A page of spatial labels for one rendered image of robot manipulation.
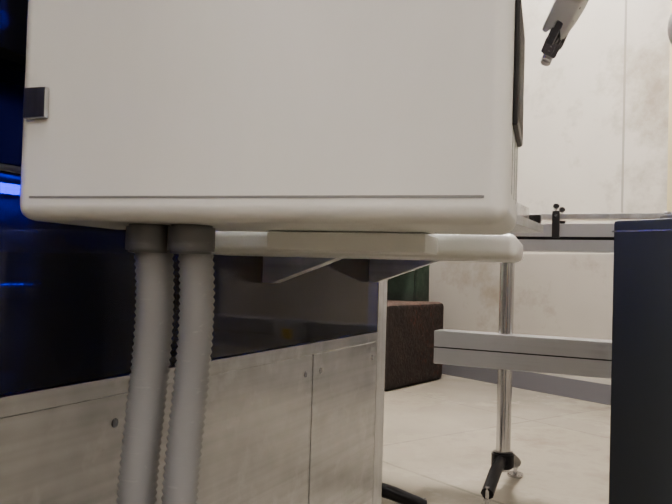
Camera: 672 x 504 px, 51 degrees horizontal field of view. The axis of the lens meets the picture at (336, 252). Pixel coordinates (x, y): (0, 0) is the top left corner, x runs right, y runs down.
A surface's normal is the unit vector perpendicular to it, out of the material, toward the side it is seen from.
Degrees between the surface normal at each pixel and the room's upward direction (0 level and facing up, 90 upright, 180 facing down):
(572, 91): 90
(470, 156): 90
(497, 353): 90
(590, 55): 90
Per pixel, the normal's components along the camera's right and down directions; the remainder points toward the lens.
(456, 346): -0.44, -0.04
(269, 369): 0.90, 0.02
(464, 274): -0.79, -0.04
